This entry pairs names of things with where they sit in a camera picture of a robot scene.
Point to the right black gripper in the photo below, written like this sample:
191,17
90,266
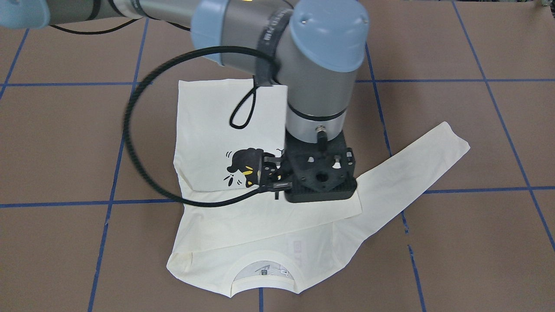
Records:
269,170

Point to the cream long-sleeve cat shirt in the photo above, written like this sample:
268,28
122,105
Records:
263,242

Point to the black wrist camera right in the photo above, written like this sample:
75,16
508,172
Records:
272,178

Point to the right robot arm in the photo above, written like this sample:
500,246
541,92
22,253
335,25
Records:
313,47

